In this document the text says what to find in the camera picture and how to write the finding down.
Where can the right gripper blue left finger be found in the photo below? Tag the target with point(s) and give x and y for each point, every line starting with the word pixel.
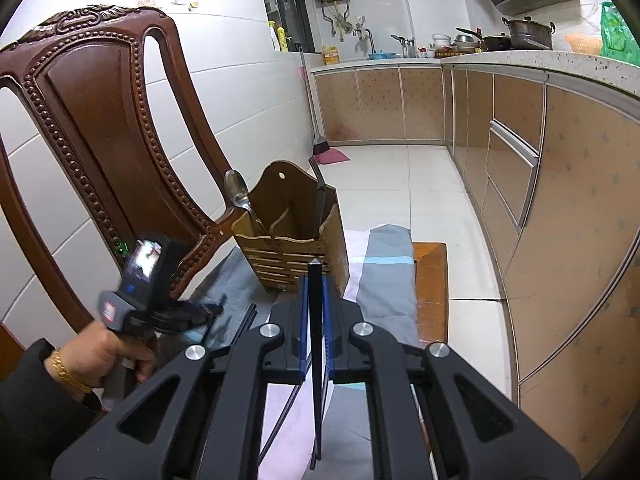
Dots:
pixel 301 328

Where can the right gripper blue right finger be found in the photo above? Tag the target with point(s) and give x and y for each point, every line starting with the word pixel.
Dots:
pixel 327 325

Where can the silver metal spoon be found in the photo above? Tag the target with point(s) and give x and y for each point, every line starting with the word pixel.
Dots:
pixel 237 190

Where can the left forearm dark sleeve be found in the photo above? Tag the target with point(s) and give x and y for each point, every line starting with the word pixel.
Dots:
pixel 39 417

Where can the beige kitchen cabinets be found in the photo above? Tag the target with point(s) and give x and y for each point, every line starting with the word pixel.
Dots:
pixel 526 166

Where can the left hand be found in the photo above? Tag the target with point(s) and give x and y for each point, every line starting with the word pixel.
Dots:
pixel 93 353

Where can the brown wooden utensil holder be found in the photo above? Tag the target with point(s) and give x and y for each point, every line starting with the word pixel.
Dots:
pixel 284 199

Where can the pink dustpan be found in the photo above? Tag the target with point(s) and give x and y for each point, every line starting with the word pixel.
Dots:
pixel 330 156

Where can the broom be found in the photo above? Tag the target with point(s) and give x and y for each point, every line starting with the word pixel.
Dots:
pixel 319 145

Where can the carved wooden chair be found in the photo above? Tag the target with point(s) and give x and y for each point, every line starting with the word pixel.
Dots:
pixel 80 77

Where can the yellow box on counter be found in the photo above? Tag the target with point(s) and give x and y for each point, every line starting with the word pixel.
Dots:
pixel 330 55

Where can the yellow bottle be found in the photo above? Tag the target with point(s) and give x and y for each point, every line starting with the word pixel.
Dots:
pixel 281 37

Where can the metal cooking pot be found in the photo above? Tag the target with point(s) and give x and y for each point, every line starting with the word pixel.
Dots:
pixel 526 34

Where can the green plastic bag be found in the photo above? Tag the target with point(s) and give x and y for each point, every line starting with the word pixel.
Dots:
pixel 618 42

